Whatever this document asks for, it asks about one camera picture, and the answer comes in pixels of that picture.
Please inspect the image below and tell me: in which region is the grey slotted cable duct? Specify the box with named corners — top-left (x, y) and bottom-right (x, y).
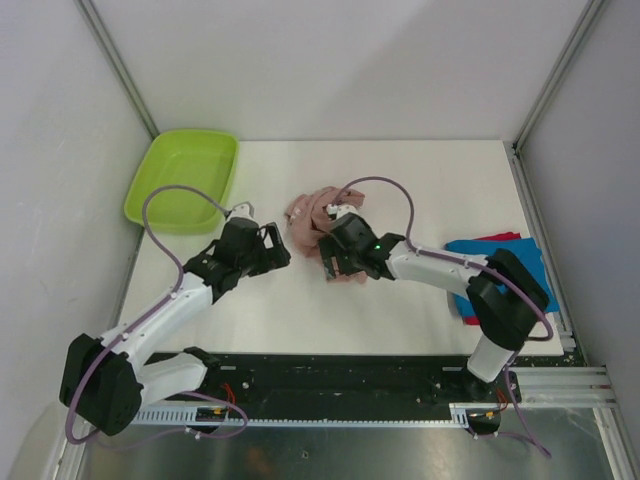
top-left (130, 402), bottom-right (469, 429)

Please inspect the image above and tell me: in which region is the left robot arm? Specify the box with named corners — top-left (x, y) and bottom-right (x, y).
top-left (59, 202), bottom-right (291, 445)

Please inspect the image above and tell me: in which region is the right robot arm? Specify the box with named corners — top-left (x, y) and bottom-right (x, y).
top-left (318, 204), bottom-right (549, 401)

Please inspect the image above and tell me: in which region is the red folded t-shirt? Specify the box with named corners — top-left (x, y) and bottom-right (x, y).
top-left (462, 232), bottom-right (521, 326)

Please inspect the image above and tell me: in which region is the green plastic tub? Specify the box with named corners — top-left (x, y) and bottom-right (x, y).
top-left (123, 129), bottom-right (239, 235)

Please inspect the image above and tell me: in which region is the blue folded t-shirt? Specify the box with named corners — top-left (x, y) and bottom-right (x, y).
top-left (444, 236), bottom-right (559, 314)

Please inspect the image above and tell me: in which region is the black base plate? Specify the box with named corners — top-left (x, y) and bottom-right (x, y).
top-left (101, 349), bottom-right (523, 407)

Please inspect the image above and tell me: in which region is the pink t-shirt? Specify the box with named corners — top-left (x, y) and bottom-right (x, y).
top-left (284, 186), bottom-right (368, 284)

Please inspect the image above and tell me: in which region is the aluminium frame rail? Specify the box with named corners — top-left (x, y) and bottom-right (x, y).
top-left (72, 364), bottom-right (619, 407)

